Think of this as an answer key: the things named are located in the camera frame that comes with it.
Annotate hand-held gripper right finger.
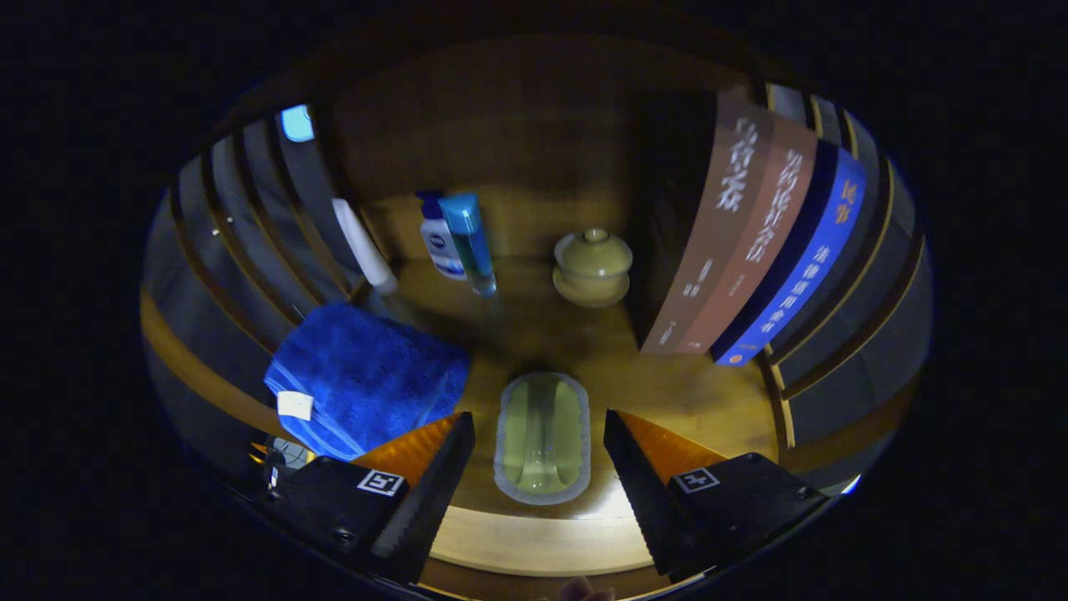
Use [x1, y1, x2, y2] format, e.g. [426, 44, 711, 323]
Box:
[602, 409, 831, 583]

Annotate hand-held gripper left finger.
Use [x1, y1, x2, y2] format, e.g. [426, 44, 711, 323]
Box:
[265, 411, 476, 585]

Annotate green scrub brush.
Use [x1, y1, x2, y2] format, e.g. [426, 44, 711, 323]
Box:
[494, 371, 592, 505]

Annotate wooden countertop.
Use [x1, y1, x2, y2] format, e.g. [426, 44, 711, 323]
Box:
[140, 188, 923, 578]

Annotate brown wooden cabinet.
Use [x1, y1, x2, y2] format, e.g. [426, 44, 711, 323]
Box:
[140, 33, 932, 598]

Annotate folded blue towel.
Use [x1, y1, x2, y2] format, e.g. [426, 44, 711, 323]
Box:
[264, 302, 471, 462]

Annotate beige lidded teacup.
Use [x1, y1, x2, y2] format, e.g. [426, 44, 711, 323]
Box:
[552, 228, 634, 309]

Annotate white bottle with blue cap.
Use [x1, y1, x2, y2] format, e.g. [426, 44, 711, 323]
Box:
[417, 190, 468, 280]

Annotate teal bottle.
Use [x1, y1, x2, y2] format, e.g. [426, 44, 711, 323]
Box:
[438, 194, 499, 298]

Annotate white tube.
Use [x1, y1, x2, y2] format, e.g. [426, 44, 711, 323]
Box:
[331, 198, 400, 295]

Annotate dark brown book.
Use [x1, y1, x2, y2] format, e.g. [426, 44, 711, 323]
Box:
[626, 88, 773, 356]

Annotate blue book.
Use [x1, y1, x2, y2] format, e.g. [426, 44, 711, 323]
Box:
[711, 140, 869, 366]

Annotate reddish brown book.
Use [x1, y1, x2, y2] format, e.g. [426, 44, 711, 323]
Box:
[678, 117, 820, 356]

